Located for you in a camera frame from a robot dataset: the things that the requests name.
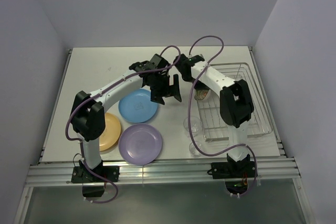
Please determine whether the flower patterned small dish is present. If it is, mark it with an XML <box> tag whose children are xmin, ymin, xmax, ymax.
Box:
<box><xmin>194</xmin><ymin>89</ymin><xmax>211</xmax><ymax>101</ymax></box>

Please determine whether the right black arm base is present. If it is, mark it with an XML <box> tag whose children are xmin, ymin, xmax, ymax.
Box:
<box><xmin>207</xmin><ymin>154</ymin><xmax>258</xmax><ymax>198</ymax></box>

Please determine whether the purple plastic plate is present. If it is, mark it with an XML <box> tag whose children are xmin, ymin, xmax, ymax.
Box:
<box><xmin>118</xmin><ymin>123</ymin><xmax>163</xmax><ymax>166</ymax></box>

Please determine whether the blue plastic plate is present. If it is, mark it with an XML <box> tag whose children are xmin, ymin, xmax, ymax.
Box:
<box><xmin>118</xmin><ymin>89</ymin><xmax>158</xmax><ymax>123</ymax></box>

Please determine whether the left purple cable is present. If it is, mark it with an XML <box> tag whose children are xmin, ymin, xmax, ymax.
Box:
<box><xmin>65</xmin><ymin>45</ymin><xmax>182</xmax><ymax>142</ymax></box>

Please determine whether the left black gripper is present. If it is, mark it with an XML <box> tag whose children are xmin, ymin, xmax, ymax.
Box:
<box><xmin>148</xmin><ymin>74</ymin><xmax>181</xmax><ymax>105</ymax></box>

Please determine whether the small clear glass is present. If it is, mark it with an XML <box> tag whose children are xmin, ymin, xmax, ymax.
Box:
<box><xmin>189</xmin><ymin>141</ymin><xmax>203</xmax><ymax>157</ymax></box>

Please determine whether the purple cable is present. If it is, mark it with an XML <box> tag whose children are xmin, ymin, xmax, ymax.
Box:
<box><xmin>65</xmin><ymin>45</ymin><xmax>182</xmax><ymax>142</ymax></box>
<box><xmin>187</xmin><ymin>36</ymin><xmax>259</xmax><ymax>197</ymax></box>

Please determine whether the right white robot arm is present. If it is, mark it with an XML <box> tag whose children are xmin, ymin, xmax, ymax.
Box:
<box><xmin>174</xmin><ymin>54</ymin><xmax>254</xmax><ymax>177</ymax></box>

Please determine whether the aluminium mounting rail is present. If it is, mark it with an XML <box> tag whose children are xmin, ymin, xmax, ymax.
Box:
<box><xmin>24</xmin><ymin>156</ymin><xmax>301</xmax><ymax>187</ymax></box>

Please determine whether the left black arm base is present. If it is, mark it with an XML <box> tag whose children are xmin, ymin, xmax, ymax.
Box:
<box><xmin>71</xmin><ymin>160</ymin><xmax>120</xmax><ymax>204</ymax></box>

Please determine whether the large clear glass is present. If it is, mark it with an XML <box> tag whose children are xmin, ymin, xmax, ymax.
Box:
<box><xmin>183</xmin><ymin>116</ymin><xmax>202</xmax><ymax>137</ymax></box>

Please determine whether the orange plastic plate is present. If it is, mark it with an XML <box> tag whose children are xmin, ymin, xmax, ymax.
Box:
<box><xmin>99</xmin><ymin>113</ymin><xmax>121</xmax><ymax>152</ymax></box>

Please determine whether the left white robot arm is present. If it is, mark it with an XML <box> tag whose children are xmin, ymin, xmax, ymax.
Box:
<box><xmin>65</xmin><ymin>54</ymin><xmax>182</xmax><ymax>182</ymax></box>

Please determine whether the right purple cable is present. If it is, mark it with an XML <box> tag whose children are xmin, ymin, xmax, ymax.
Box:
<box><xmin>187</xmin><ymin>36</ymin><xmax>259</xmax><ymax>197</ymax></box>

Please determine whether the metal wire dish rack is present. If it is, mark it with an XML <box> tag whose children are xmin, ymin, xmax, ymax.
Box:
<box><xmin>197</xmin><ymin>63</ymin><xmax>273</xmax><ymax>142</ymax></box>

